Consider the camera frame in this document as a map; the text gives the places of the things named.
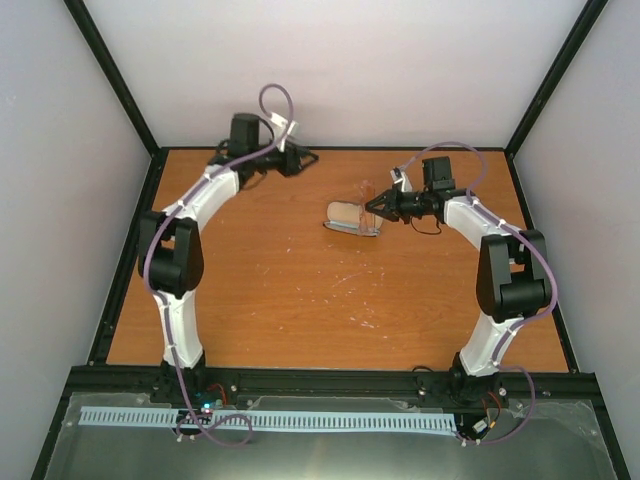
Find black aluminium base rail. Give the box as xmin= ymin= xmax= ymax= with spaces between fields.
xmin=65 ymin=365 xmax=599 ymax=407

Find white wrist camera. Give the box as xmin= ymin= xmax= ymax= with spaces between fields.
xmin=390 ymin=167 xmax=414 ymax=193
xmin=268 ymin=112 xmax=299 ymax=152

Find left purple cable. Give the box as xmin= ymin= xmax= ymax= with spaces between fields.
xmin=141 ymin=83 xmax=295 ymax=446

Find light blue slotted cable duct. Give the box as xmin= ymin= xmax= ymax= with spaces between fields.
xmin=78 ymin=406 xmax=457 ymax=436

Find light blue cleaning cloth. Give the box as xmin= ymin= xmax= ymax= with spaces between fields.
xmin=324 ymin=221 xmax=379 ymax=237

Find black frame post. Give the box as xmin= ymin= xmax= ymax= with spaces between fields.
xmin=504 ymin=0 xmax=608 ymax=160
xmin=63 ymin=0 xmax=160 ymax=158

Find right black frame post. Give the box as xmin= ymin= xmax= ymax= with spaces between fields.
xmin=504 ymin=0 xmax=608 ymax=160

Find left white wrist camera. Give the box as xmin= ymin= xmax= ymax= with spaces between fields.
xmin=268 ymin=112 xmax=299 ymax=152

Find thin red frame glasses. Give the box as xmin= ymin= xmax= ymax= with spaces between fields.
xmin=349 ymin=180 xmax=384 ymax=236

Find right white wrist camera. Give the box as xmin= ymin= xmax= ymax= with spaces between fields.
xmin=390 ymin=167 xmax=414 ymax=193

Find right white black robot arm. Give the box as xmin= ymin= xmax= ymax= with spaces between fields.
xmin=365 ymin=157 xmax=554 ymax=405

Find left black frame post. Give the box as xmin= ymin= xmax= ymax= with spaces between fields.
xmin=63 ymin=0 xmax=160 ymax=158

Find brown striped glasses case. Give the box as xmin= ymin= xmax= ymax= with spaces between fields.
xmin=323 ymin=201 xmax=383 ymax=236

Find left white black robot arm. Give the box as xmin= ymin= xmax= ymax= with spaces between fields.
xmin=138 ymin=112 xmax=318 ymax=403

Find purple cable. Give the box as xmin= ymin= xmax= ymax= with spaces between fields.
xmin=141 ymin=83 xmax=295 ymax=446
xmin=399 ymin=140 xmax=558 ymax=447

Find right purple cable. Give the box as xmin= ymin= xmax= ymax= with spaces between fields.
xmin=399 ymin=140 xmax=558 ymax=447

